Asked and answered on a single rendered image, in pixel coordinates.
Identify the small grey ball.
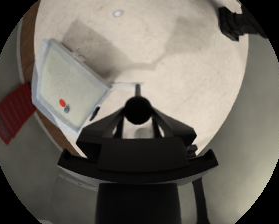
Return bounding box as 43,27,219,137
114,11,121,17

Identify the grey mug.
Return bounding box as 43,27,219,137
134,128,153,138

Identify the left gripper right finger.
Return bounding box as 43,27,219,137
151,107,197,150

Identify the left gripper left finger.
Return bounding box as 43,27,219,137
79,107,125,138

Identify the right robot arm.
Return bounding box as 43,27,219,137
221,4,268,42

